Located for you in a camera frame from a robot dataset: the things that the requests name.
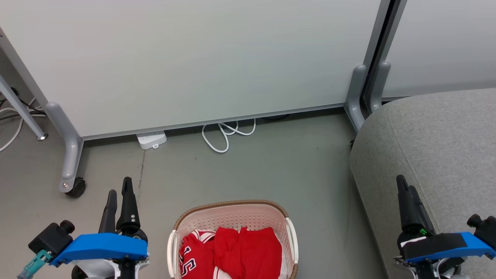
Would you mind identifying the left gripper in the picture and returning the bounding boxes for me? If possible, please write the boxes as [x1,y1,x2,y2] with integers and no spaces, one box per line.
[72,177,150,279]

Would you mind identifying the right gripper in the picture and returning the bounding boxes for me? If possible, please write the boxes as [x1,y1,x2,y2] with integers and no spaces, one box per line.
[394,175,465,279]

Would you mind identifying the red jersey with number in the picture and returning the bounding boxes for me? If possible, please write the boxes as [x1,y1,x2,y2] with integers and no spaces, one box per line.
[179,229,217,279]

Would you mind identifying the red garment white trim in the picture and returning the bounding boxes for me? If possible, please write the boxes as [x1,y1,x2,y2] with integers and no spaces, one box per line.
[214,227,282,279]

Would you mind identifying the grey fabric sofa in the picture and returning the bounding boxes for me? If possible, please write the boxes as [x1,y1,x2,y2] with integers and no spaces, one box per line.
[350,88,496,279]

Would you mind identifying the black caster wheel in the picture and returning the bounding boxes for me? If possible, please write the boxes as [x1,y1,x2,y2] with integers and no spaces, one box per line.
[64,177,86,198]

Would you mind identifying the grey partition foot with caster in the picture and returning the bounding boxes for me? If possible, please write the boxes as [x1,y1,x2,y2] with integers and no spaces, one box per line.
[45,102,84,193]

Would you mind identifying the white power strip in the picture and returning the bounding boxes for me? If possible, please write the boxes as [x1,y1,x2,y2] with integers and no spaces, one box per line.
[136,131,167,150]

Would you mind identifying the cream plastic laundry basket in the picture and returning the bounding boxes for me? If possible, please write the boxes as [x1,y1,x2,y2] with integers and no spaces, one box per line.
[167,200,299,279]

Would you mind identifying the grey slanted table leg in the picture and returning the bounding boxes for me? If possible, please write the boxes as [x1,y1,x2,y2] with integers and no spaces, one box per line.
[0,76,48,141]

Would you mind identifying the wide white partition panel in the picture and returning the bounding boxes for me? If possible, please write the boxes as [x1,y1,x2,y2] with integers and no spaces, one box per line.
[0,0,392,141]

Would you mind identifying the narrow white partition panel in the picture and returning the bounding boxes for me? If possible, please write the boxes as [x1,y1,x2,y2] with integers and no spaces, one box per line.
[382,0,496,101]

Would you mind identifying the teal left camera plug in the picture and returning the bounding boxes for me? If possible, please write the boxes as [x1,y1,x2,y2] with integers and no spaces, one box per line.
[17,250,52,279]

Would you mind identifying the looped white power cable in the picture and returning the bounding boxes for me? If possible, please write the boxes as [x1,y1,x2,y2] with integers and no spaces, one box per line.
[201,119,257,153]

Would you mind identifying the thin white floor cable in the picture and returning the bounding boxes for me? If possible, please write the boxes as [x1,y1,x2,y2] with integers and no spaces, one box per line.
[0,99,37,152]

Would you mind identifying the thin black floor cable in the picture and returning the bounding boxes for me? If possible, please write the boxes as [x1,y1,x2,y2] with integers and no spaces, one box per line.
[0,88,47,121]

